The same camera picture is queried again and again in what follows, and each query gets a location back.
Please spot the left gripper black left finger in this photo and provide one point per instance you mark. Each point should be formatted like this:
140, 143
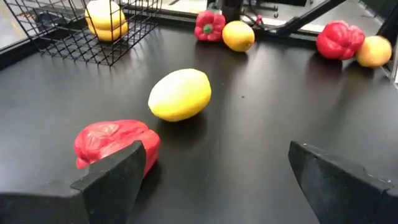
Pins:
109, 186

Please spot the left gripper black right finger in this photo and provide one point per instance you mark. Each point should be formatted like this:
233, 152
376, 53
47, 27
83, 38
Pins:
342, 193

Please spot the red bell pepper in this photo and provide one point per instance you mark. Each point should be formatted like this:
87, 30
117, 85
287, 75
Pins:
214, 20
105, 137
339, 40

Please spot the yellow lemon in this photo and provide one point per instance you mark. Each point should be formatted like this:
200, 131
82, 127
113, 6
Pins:
180, 95

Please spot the yellow bell pepper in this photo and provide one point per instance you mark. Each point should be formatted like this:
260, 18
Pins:
109, 35

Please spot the orange-yellow bell pepper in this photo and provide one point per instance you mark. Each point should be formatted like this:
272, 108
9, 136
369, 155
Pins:
104, 14

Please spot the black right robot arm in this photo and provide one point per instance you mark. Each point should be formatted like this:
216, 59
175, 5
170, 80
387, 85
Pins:
231, 9

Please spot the black table mat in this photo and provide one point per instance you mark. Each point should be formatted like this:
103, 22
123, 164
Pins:
248, 124

